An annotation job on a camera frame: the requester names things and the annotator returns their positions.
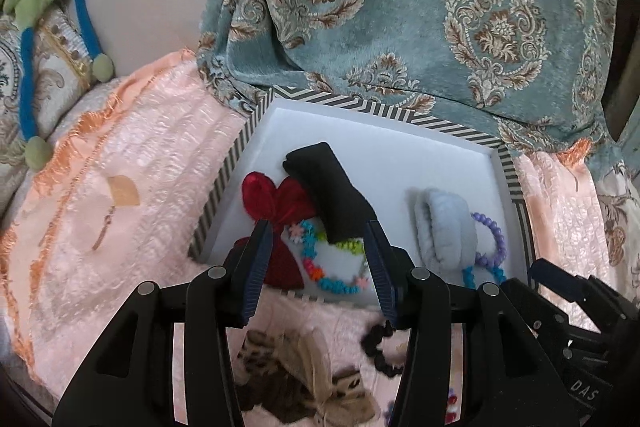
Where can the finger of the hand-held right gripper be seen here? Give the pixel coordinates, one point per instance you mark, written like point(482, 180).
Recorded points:
point(542, 314)
point(540, 269)

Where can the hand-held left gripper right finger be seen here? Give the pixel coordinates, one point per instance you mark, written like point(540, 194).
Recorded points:
point(382, 279)

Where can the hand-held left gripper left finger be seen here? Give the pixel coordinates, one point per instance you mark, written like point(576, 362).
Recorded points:
point(255, 277)

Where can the red satin hair bow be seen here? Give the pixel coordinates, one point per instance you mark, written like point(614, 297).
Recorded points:
point(285, 202)

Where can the light blue fuzzy hair band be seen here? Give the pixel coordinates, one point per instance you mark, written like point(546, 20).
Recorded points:
point(445, 227)

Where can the black fabric hair band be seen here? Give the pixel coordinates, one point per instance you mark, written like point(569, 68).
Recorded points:
point(335, 192)

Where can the zigzag striped cardboard box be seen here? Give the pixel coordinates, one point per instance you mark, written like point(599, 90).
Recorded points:
point(400, 157)

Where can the beige floral fabric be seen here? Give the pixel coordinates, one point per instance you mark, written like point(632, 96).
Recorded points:
point(620, 212)

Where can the leopard print hair bow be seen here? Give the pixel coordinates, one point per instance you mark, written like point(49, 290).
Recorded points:
point(310, 377)

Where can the pink textured bedspread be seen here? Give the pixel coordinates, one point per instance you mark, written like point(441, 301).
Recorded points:
point(150, 157)

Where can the floral embroidered cushion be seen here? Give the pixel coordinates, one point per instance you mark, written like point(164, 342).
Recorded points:
point(55, 57)

